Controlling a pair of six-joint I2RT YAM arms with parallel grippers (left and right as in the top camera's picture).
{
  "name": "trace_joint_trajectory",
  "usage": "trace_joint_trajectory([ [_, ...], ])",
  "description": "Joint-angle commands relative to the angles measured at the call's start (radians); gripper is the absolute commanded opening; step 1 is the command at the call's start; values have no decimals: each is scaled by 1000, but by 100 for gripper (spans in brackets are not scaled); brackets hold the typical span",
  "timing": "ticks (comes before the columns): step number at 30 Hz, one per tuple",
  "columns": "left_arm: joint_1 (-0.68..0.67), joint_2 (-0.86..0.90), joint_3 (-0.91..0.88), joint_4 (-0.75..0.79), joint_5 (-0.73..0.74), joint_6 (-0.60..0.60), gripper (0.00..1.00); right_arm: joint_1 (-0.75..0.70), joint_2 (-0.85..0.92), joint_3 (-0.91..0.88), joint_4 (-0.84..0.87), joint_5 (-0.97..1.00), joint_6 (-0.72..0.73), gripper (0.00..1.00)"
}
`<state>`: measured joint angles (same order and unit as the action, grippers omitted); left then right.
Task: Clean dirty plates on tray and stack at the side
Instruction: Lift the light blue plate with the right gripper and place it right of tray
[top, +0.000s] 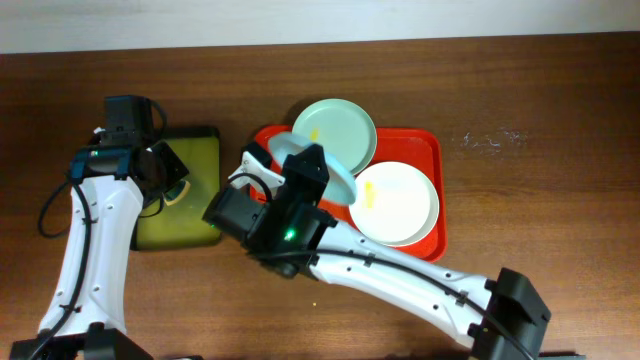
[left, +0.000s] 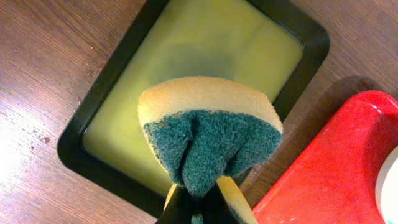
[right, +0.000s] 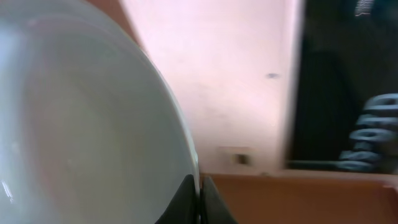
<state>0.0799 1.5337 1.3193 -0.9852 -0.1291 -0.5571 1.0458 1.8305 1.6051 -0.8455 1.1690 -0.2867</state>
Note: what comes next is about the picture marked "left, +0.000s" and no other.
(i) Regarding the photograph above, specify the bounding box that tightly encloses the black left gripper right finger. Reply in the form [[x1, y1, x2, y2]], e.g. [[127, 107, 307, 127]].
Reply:
[[201, 184, 239, 224]]

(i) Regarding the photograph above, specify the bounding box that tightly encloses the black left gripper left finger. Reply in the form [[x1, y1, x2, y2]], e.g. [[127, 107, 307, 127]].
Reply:
[[155, 184, 201, 224]]

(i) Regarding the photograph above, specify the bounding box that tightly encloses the yellow green scrub sponge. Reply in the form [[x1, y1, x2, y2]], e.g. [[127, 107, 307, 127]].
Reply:
[[137, 77, 284, 223]]

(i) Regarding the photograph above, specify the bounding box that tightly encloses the light blue plate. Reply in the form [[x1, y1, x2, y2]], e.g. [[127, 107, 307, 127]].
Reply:
[[375, 147, 398, 224]]

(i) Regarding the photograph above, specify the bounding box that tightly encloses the red plastic tray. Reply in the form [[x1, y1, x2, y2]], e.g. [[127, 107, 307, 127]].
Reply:
[[252, 91, 397, 224]]

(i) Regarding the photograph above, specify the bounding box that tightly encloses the black tray with yellow liquid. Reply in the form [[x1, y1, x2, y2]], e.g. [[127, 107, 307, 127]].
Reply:
[[57, 1, 330, 217]]

